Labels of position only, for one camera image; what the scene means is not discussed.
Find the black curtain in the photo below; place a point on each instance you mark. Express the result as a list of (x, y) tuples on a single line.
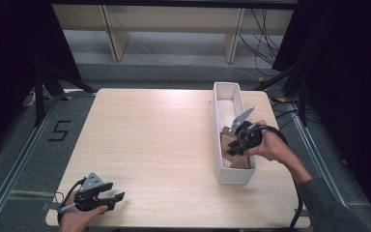
[(351, 80), (9, 64)]

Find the brown sock with white heel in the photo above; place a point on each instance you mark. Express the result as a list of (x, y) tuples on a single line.
[(235, 151)]

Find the black tape floor mark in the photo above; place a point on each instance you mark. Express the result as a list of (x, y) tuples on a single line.
[(59, 130)]

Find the black metal stand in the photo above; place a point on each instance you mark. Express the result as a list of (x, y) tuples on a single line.
[(40, 96), (301, 93)]

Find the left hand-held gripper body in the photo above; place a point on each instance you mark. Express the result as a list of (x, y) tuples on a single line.
[(88, 193)]

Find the long white box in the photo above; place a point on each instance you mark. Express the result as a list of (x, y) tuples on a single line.
[(225, 112)]

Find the grey tape piece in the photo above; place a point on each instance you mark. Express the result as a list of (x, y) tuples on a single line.
[(298, 212)]

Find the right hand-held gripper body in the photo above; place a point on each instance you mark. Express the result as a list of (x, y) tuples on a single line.
[(246, 133)]

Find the person's left hand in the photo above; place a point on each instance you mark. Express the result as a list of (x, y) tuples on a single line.
[(77, 219)]

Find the metal floor rail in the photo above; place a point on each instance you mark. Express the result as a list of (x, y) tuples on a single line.
[(16, 164), (325, 161)]

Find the person's right hand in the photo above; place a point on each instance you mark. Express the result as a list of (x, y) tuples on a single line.
[(270, 145)]

